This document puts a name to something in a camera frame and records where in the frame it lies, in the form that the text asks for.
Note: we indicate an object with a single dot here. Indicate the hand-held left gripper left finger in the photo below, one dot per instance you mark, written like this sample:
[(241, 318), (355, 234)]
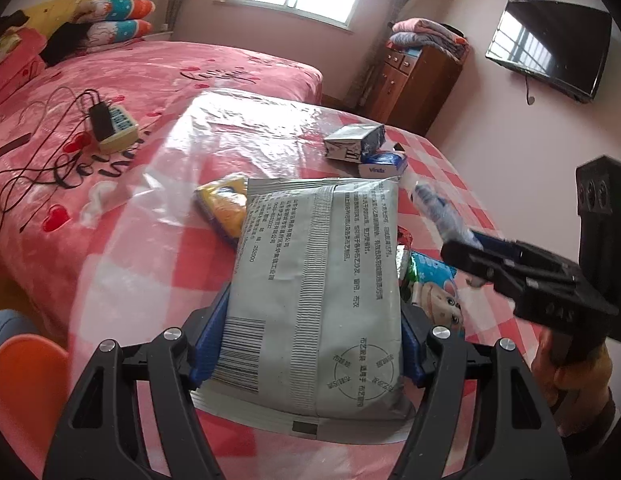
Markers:
[(208, 345)]

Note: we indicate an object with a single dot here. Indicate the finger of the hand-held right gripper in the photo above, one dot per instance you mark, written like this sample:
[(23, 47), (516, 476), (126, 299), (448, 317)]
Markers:
[(475, 262), (498, 246)]

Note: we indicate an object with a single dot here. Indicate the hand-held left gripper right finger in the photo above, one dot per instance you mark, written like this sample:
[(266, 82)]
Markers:
[(412, 350)]

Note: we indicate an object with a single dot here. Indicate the white blue plastic wrapper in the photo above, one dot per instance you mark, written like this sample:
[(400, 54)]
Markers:
[(435, 205)]

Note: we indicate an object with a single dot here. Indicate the red milk tea packet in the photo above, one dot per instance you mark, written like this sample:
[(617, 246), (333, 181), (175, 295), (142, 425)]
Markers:
[(404, 240)]

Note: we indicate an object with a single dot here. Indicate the grey printed plastic bag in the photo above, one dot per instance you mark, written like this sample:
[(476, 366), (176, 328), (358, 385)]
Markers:
[(315, 285)]

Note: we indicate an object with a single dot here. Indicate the yellow blue tissue pack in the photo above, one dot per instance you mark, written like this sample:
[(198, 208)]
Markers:
[(223, 207)]

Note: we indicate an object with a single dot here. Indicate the person's right hand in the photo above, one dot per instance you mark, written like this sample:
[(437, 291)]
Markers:
[(544, 362)]

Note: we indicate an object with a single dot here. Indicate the blue cartoon print packet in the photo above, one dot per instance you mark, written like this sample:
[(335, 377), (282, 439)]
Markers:
[(435, 285)]

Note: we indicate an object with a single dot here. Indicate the red checkered tablecloth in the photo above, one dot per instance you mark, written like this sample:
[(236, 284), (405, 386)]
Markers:
[(155, 280)]

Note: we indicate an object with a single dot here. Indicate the blue white tissue pack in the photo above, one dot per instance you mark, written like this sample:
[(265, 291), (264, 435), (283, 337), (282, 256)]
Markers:
[(385, 162)]

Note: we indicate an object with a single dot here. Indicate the grey small carton box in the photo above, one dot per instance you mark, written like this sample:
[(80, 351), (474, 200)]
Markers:
[(353, 140)]

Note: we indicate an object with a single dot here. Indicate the brown wooden cabinet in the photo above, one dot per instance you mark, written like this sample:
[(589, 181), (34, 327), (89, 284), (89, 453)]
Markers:
[(420, 90)]

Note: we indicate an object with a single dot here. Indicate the orange plastic stool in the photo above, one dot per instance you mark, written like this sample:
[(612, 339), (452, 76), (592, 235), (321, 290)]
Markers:
[(25, 390)]

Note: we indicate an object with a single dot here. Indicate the person's blue trouser leg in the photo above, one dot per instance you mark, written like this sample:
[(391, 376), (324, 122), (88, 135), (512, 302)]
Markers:
[(8, 322)]

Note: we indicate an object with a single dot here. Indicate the grey folded blanket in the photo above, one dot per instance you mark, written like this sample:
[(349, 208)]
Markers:
[(435, 44)]

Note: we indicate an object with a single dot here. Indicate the beige power strip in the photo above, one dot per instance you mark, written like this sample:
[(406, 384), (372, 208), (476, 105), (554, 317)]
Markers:
[(121, 129)]

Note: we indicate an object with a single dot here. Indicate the pink folded blanket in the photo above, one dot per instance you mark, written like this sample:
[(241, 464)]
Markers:
[(415, 25)]

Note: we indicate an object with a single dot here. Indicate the black charger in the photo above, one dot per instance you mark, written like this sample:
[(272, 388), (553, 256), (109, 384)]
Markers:
[(101, 121)]

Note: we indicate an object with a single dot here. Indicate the bed with pink sheet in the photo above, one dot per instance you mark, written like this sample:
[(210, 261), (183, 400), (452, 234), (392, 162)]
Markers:
[(190, 70)]

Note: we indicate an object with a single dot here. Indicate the black phone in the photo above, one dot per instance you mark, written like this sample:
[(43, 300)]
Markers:
[(13, 145)]

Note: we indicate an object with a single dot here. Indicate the cartoon print bolster pillow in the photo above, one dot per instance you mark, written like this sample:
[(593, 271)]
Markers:
[(118, 31), (115, 7)]

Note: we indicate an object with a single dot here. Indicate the pink pillow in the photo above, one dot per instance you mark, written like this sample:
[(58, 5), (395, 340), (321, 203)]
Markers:
[(15, 72)]

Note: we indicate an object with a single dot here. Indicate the black garment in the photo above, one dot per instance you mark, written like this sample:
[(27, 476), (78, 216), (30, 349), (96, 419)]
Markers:
[(65, 42)]

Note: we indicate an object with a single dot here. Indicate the yellow floral print pillow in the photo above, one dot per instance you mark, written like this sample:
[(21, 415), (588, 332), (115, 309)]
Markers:
[(3, 44)]

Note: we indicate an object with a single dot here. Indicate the yellow headboard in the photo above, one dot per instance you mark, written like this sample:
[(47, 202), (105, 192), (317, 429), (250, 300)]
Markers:
[(50, 12)]

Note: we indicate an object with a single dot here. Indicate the dark brown garment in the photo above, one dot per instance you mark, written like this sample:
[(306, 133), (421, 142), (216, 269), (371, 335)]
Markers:
[(10, 20)]

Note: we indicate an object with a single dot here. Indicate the black wall television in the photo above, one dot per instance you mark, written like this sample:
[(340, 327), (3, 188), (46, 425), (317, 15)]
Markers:
[(550, 40)]

